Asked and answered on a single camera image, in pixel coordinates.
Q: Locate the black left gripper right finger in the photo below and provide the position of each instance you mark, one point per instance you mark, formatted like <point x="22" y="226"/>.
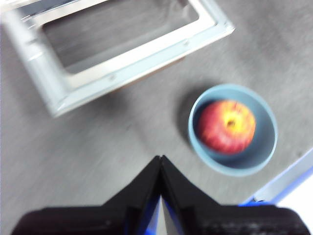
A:
<point x="207" y="218"/>

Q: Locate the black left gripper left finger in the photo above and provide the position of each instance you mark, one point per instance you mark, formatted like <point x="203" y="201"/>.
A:
<point x="117" y="218"/>

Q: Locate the blue ribbed bowl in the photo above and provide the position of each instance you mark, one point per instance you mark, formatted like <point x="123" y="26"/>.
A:
<point x="266" y="151"/>

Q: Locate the red yellow apple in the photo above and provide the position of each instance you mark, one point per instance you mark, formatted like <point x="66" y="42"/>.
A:
<point x="227" y="127"/>

